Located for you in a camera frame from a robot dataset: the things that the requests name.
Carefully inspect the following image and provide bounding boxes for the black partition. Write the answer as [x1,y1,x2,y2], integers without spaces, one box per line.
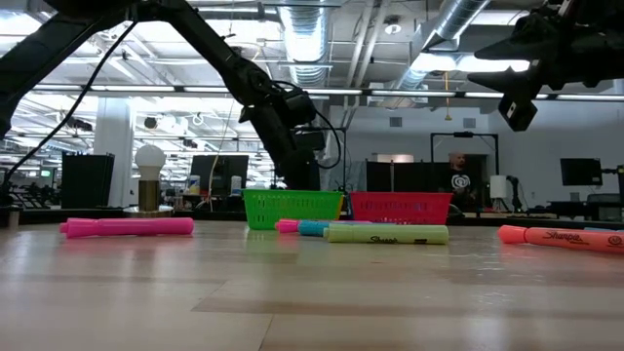
[365,160,452,194]

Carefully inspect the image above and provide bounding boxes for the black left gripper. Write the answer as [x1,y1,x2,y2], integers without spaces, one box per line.
[238,87,328,192]

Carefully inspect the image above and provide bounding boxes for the black monitor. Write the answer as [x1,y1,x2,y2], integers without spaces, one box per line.
[189,154,251,197]
[560,157,604,187]

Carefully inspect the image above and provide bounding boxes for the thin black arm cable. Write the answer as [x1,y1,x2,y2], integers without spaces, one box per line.
[0,19,138,196]

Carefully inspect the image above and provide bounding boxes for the pink highlighter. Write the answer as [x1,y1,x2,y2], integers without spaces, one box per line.
[58,216,196,240]
[274,218,302,234]

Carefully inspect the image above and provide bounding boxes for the black left wrist camera cable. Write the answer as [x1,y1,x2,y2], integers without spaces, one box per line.
[272,80,343,171]

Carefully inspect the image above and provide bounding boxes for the light green highlighter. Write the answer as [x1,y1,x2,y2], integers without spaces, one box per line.
[323,223,450,246]

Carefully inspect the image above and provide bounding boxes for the blue highlighter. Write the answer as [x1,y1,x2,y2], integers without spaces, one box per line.
[297,219,333,238]

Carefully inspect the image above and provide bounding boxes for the person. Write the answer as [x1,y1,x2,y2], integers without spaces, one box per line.
[441,151,483,212]

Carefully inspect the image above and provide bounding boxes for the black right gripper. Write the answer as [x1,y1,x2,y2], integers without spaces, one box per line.
[466,0,624,133]

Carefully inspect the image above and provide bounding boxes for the white bulb lamp brass base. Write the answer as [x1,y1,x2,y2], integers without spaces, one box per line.
[124,144,175,218]

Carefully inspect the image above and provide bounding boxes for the black panel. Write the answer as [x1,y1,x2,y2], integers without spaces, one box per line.
[61,152,116,210]

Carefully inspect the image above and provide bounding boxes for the green plastic basket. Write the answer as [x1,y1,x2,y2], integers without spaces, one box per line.
[242,188,344,231]

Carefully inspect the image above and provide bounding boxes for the silver ventilation duct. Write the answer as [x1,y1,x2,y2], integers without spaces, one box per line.
[276,0,333,89]
[389,0,493,92]

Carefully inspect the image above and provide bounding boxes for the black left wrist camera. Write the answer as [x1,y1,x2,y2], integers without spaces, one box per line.
[284,90,319,129]

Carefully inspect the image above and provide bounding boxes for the orange highlighter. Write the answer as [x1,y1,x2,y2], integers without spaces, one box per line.
[496,224,624,254]

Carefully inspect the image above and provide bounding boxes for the red plastic basket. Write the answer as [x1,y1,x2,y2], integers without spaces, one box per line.
[348,191,454,226]

